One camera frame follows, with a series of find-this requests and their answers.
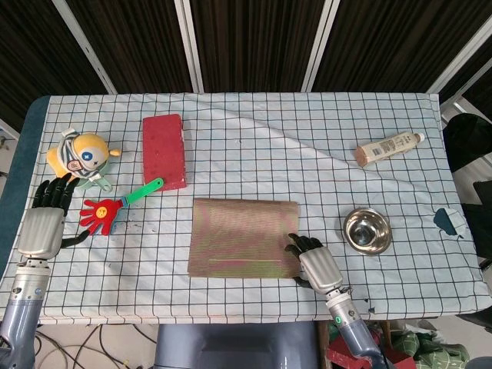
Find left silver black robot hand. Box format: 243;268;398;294
17;171;92;259

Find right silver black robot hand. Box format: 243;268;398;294
284;232;344;296

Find metal bowl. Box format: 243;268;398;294
342;207;394;257

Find brown woven placemat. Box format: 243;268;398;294
187;198;300;278

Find red hand clapper toy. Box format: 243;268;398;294
79;177;165;236

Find mint green toy pan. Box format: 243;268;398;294
71;159;113;193

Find yellow plush toy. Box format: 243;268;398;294
46;128;122;182

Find grey-blue robot torso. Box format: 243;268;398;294
154;321;320;369

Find white checkered tablecloth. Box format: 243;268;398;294
0;91;492;322

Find beige tube bottle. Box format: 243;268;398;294
354;131;426;169

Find green patterned cloth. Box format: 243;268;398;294
387;328;470;369

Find red brick block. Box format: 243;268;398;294
141;113;188;191

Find black chair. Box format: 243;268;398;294
441;113;492;174

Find floor cables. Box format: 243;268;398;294
34;324;157;369

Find white partition post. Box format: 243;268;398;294
301;0;341;92
52;0;118;95
174;0;204;93
427;21;492;95

